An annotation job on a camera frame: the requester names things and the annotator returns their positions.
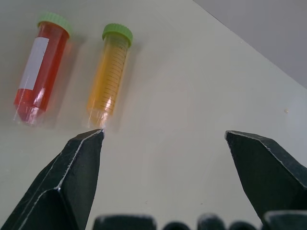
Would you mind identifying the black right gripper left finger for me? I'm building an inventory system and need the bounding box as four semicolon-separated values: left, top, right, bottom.
0;128;106;230

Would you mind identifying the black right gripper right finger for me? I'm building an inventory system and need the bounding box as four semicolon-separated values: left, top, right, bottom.
224;130;307;230

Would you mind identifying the red liquid tube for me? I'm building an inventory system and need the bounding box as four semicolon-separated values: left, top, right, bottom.
12;11;73;126

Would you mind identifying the orange liquid tube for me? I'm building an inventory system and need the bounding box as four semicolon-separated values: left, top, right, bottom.
85;23;133;127

